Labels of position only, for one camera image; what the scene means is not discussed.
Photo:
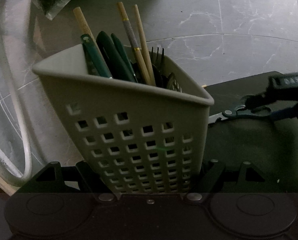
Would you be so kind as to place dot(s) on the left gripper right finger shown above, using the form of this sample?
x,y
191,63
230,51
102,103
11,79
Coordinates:
x,y
206,182

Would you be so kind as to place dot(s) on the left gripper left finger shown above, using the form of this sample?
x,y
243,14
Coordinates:
x,y
91,182

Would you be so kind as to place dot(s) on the white perforated utensil basket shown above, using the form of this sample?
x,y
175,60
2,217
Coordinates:
x,y
138,138

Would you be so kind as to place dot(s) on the black steel fork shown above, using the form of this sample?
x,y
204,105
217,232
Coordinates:
x,y
158,62

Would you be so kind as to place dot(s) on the green handled kitchen knife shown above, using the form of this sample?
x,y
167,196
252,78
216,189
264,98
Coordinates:
x,y
114,62

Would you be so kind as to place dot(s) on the teal handled thin skewer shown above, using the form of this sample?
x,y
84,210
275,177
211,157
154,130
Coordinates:
x,y
95,64

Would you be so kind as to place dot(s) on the long bamboo chopstick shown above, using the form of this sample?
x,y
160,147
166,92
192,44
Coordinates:
x,y
83,25

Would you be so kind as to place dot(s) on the bamboo chopstick pair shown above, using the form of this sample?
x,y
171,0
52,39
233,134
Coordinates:
x,y
133,43
144,47

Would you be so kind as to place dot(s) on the dark green scissors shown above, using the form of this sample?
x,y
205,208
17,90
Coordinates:
x,y
239,111

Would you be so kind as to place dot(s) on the teal handled black skewer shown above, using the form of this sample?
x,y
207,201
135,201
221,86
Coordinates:
x,y
120,48

